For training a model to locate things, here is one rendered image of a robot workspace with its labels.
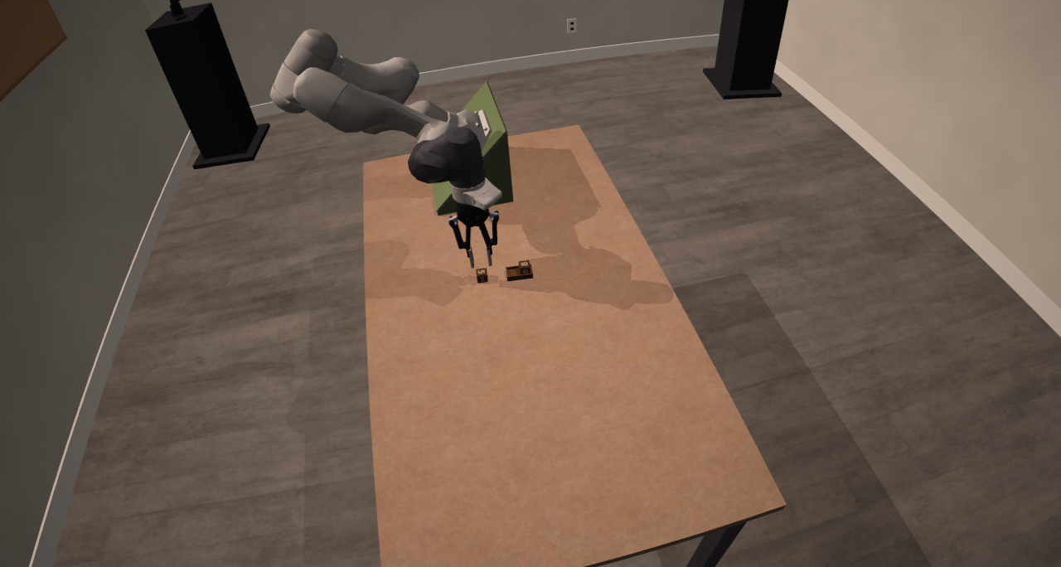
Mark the brown shallow tray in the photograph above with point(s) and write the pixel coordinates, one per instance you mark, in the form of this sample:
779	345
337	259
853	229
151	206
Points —
513	273

